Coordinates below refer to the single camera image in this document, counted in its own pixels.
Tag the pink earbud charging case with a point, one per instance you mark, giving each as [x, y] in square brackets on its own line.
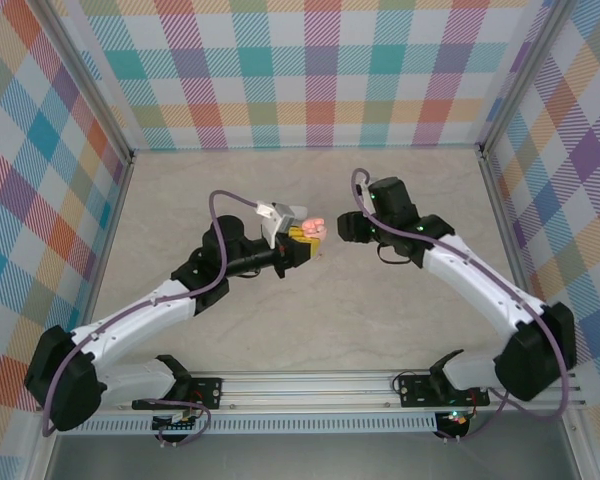
[314, 227]

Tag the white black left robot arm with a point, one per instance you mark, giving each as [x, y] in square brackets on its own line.
[140, 315]

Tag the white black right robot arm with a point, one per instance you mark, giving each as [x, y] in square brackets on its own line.
[480, 280]

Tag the left controller circuit board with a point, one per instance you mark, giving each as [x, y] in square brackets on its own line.
[177, 426]

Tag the controller circuit board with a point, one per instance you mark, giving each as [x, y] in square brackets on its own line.
[177, 426]
[457, 419]

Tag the grey metal sheet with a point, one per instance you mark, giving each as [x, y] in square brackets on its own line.
[305, 460]

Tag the right controller circuit board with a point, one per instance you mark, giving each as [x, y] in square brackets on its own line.
[457, 419]

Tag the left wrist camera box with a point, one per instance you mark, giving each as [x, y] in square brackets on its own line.
[285, 215]

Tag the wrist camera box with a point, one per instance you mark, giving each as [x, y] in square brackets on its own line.
[364, 192]
[285, 215]

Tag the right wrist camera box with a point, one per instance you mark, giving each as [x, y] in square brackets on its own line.
[364, 192]

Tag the aluminium floor side rail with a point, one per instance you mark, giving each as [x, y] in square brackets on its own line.
[505, 220]
[105, 260]

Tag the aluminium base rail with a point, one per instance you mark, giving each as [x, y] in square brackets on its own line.
[305, 390]

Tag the aluminium frame post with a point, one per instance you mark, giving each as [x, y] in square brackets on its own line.
[522, 80]
[87, 80]

